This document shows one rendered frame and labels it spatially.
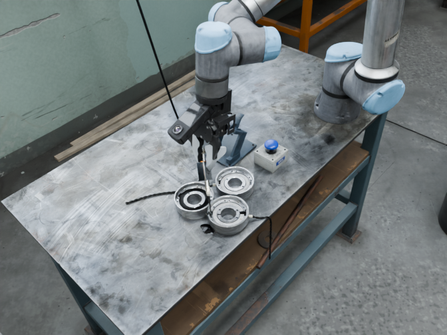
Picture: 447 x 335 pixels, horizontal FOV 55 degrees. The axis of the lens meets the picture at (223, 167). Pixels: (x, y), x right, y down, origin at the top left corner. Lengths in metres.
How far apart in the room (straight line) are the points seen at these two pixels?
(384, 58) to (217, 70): 0.47
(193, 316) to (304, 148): 0.58
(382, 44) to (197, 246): 0.68
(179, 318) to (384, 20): 0.94
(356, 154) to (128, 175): 0.87
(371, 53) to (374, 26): 0.07
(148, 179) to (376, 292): 1.15
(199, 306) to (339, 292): 0.84
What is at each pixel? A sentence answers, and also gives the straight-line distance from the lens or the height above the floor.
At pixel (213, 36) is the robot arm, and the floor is 1.26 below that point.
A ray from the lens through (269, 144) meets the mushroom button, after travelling 1.20.
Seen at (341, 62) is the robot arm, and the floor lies 1.01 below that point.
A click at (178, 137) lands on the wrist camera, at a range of 0.96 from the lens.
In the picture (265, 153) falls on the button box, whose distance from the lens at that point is 1.22.
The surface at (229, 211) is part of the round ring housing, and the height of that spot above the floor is 0.82.
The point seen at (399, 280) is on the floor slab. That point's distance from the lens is 2.05.
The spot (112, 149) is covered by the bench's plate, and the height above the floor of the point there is 0.80.
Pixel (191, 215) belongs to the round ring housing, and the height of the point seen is 0.82.
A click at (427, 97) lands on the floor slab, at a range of 3.12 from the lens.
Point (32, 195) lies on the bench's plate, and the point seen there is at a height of 0.80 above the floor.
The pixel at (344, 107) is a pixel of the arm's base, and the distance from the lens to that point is 1.40.
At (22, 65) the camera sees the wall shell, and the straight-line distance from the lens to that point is 2.53.
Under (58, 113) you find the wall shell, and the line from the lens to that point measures 2.73.
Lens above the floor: 1.66
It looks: 44 degrees down
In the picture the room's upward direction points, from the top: 4 degrees counter-clockwise
